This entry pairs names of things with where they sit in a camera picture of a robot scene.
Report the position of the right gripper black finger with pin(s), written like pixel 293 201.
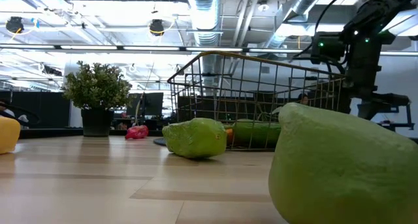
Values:
pixel 366 112

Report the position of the green cucumber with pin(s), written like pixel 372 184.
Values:
pixel 196 138
pixel 258 134

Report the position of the orange carrot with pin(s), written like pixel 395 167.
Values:
pixel 229 136

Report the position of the red pepper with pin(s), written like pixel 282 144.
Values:
pixel 136 132

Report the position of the yellow lemon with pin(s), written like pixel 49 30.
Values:
pixel 8 136

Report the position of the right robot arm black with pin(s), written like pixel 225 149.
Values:
pixel 375 11

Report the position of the black monitor stand with desk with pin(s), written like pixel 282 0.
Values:
pixel 407 117

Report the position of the green guava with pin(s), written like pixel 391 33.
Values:
pixel 343 171

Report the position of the black ceiling unit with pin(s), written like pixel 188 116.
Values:
pixel 14 24
pixel 156 27

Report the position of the black desk monitors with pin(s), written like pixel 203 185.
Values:
pixel 150 104

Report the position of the long ceiling light strip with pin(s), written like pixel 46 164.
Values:
pixel 147 48

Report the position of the potted artificial plant black pot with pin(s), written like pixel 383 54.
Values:
pixel 96 87

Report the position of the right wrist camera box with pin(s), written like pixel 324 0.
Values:
pixel 328 46

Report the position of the silver spiral ventilation duct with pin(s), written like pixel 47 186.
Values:
pixel 205 18
pixel 300 5

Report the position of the black office partition wall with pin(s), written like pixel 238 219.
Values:
pixel 49 109

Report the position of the black aluminium table frame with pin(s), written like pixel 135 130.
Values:
pixel 49 132

